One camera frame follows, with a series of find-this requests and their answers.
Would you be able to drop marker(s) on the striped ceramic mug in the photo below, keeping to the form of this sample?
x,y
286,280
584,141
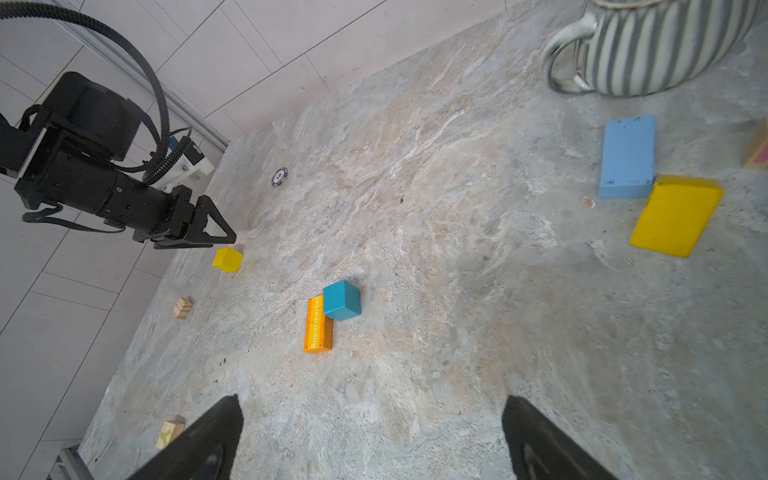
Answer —
x,y
638,48

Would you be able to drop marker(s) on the natural wood block pink mark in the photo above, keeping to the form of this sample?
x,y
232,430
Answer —
x,y
755,154

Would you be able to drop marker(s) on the blue poker chip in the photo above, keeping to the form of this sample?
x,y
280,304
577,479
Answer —
x,y
279,177

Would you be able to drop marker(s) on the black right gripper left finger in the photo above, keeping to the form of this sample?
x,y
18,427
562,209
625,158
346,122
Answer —
x,y
205,450

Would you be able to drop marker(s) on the yellow rectangular wooden block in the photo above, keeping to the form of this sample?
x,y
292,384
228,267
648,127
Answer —
x,y
676,213

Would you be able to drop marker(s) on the teal wooden cube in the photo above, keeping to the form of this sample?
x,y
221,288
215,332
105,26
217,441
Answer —
x,y
341,301

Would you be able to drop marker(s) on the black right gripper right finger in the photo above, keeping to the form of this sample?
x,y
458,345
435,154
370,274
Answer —
x,y
539,449

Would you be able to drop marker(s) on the yellow wooden cube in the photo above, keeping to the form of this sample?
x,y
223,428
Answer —
x,y
227,260

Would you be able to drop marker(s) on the light blue wooden block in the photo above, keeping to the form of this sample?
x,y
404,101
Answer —
x,y
628,159

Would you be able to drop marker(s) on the natural wood block left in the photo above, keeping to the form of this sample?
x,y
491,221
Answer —
x,y
182,308

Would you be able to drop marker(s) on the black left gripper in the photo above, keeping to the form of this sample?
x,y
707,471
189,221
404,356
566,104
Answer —
x,y
63,177

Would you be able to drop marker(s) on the orange supermarket wooden block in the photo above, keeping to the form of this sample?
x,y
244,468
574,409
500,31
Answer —
x,y
319,328

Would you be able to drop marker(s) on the natural wood block yellow print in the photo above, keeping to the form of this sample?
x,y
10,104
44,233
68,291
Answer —
x,y
171,429

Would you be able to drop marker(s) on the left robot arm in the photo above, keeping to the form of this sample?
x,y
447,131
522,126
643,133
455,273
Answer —
x,y
77,113

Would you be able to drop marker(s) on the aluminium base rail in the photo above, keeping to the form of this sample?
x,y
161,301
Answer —
x,y
68,465

